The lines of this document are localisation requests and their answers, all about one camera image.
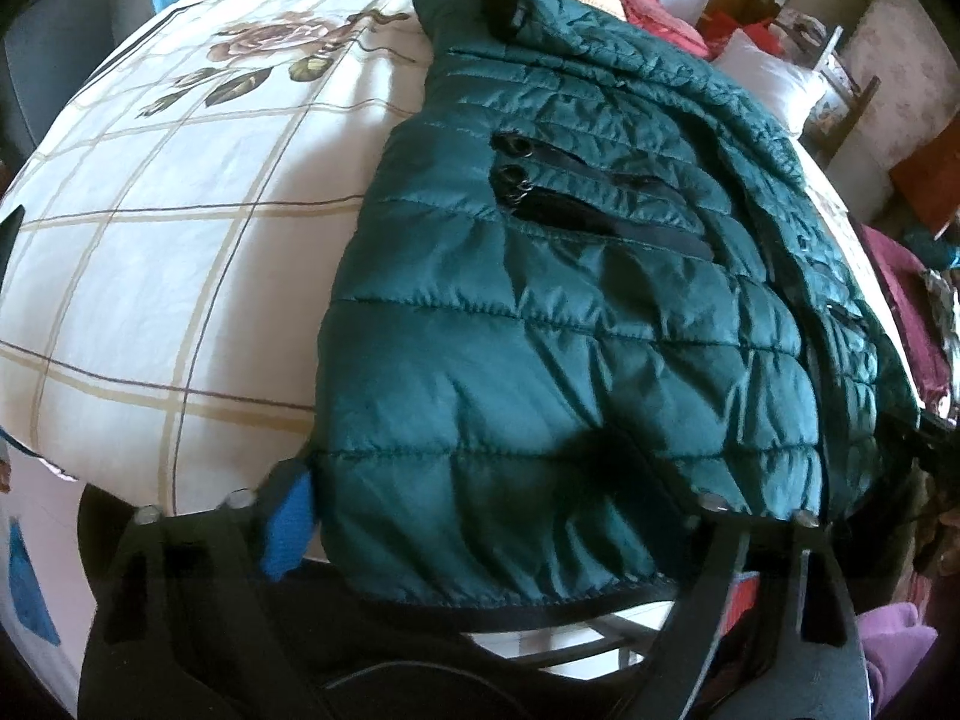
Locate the dark green quilted jacket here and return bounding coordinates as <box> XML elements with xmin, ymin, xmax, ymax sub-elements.
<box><xmin>311</xmin><ymin>0</ymin><xmax>923</xmax><ymax>608</ymax></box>

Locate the cream floral checked bedsheet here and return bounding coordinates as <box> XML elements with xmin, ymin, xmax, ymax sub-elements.
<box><xmin>0</xmin><ymin>0</ymin><xmax>920</xmax><ymax>563</ymax></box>

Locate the maroon cloth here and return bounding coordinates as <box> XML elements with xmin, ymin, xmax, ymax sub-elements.
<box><xmin>855</xmin><ymin>217</ymin><xmax>957</xmax><ymax>413</ymax></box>

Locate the purple cloth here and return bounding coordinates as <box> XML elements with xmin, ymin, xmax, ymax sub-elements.
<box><xmin>855</xmin><ymin>604</ymin><xmax>942</xmax><ymax>720</ymax></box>

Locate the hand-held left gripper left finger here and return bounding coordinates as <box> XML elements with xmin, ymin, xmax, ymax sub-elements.
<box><xmin>79</xmin><ymin>459</ymin><xmax>323</xmax><ymax>720</ymax></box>

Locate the brown wooden cabinet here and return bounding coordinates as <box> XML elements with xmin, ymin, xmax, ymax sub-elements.
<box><xmin>889</xmin><ymin>139</ymin><xmax>960</xmax><ymax>237</ymax></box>

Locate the red cloth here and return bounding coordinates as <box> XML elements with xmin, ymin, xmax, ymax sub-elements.
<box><xmin>701</xmin><ymin>7</ymin><xmax>785</xmax><ymax>53</ymax></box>
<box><xmin>611</xmin><ymin>0</ymin><xmax>713</xmax><ymax>61</ymax></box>

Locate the white pillow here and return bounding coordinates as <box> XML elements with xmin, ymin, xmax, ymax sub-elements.
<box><xmin>709</xmin><ymin>30</ymin><xmax>830</xmax><ymax>140</ymax></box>

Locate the wooden chair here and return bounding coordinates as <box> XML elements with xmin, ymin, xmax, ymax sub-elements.
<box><xmin>802</xmin><ymin>22</ymin><xmax>882</xmax><ymax>166</ymax></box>

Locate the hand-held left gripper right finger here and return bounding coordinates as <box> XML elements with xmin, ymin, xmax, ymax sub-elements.
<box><xmin>637</xmin><ymin>495</ymin><xmax>875</xmax><ymax>720</ymax></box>

